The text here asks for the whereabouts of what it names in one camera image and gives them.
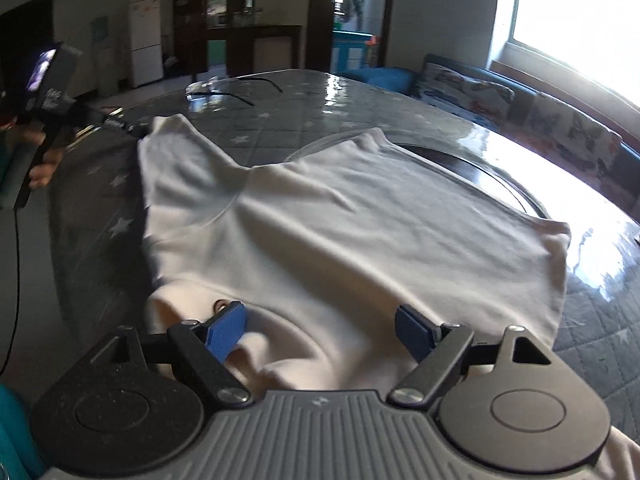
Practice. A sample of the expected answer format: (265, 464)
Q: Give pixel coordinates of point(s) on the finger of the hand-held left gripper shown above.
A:
(107, 121)

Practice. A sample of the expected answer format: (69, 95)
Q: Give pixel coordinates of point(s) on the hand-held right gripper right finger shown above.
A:
(412, 336)

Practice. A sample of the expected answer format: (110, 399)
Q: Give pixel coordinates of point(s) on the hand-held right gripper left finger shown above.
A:
(227, 334)

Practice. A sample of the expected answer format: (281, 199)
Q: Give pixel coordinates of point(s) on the white t-shirt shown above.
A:
(350, 240)

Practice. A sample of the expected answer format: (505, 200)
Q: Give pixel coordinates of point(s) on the hanging grey clothes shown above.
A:
(356, 2)

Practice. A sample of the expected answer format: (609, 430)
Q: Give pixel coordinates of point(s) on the person's left hand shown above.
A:
(45, 172)

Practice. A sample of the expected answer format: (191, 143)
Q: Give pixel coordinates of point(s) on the white refrigerator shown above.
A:
(145, 40)

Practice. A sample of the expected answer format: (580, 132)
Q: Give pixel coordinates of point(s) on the rimless eyeglasses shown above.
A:
(210, 89)

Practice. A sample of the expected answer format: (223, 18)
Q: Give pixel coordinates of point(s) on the dark wooden cabinet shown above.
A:
(235, 25)

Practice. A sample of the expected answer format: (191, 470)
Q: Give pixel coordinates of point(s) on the round black induction cooktop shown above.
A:
(480, 175)

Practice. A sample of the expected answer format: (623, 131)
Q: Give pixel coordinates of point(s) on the person's teal clothing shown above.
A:
(17, 435)

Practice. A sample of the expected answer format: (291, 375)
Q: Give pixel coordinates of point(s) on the wide butterfly print cushion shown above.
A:
(465, 91)

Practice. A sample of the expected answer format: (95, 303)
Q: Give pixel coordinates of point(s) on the blue sofa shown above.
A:
(450, 82)

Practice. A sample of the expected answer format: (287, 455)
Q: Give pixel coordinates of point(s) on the square butterfly print cushion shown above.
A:
(570, 132)

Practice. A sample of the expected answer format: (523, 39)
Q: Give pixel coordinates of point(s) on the blue cabinet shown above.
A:
(355, 50)

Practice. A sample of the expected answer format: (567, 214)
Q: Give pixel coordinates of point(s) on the window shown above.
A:
(580, 15)

